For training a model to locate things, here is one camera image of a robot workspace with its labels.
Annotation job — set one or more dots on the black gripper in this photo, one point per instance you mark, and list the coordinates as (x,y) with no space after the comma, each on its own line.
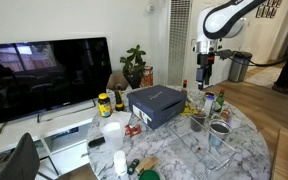
(205,61)

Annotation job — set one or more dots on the navy blue cardboard box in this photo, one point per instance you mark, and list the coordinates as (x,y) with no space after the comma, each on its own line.
(157,103)

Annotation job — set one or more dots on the orange game box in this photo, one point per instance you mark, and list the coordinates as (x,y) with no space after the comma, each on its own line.
(147,77)

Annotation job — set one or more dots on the white cup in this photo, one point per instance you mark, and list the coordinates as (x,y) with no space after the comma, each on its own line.
(113,133)

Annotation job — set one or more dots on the open tin can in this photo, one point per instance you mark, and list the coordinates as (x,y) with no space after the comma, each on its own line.
(209,93)

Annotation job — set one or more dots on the white door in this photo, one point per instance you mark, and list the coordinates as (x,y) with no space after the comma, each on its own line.
(190,66)

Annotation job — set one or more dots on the hot sauce bottle red cap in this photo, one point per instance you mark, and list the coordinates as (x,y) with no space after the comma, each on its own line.
(184,88)

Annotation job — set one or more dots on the white bottle blue cap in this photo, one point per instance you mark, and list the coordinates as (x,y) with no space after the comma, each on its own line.
(209,106)

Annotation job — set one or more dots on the green bottle red cap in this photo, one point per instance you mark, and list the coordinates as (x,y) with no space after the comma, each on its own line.
(219,102)

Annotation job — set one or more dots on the yellow packet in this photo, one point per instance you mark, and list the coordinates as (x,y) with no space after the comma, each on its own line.
(188,110)

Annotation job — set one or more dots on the purple and red snack jar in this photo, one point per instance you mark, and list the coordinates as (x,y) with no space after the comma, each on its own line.
(225,116)

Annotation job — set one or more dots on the clear acrylic tray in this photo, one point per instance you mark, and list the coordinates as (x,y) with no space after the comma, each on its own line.
(197,150)

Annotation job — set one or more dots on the green potted plant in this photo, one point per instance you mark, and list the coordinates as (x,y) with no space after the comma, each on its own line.
(133,66)

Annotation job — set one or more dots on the red snack packet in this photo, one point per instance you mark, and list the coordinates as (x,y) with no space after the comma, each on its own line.
(132,130)

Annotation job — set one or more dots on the dark bottle with yellow label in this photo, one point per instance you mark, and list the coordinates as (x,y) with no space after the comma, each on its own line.
(119,100)

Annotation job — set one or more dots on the brown paper bag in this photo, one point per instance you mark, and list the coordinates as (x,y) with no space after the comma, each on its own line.
(116,81)

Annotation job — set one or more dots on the wooden block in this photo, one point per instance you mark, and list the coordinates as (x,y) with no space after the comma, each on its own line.
(147,164)

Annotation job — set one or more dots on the yellow lid vitamin bottle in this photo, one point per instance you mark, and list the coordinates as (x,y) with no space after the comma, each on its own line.
(104,106)

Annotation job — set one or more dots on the small dark toy car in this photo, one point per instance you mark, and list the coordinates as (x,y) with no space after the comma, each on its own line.
(133,166)

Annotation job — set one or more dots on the wooden bench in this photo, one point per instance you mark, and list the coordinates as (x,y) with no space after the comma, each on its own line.
(287,156)

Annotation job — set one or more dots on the small white pill bottle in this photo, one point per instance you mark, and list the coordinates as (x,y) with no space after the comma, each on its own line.
(120,163)

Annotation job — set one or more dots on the black remote control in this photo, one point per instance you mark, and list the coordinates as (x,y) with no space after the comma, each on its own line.
(96,142)

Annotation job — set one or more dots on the black flat screen television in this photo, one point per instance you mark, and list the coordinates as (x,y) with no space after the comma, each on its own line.
(44,76)

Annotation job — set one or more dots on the white television stand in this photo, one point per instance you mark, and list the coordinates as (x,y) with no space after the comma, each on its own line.
(24,133)

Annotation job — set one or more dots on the black chair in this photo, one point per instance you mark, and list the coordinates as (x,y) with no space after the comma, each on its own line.
(20,160)

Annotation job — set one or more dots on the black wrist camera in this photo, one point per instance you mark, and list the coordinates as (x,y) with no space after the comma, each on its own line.
(224,53)

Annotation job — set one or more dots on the white wall heater grille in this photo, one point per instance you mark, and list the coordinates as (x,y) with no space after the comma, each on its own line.
(179,40)

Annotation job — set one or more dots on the white wall thermostat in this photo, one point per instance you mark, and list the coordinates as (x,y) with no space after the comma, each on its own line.
(150,8)

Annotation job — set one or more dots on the framed pictures on wall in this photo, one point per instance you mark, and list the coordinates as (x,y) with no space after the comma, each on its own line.
(267,10)

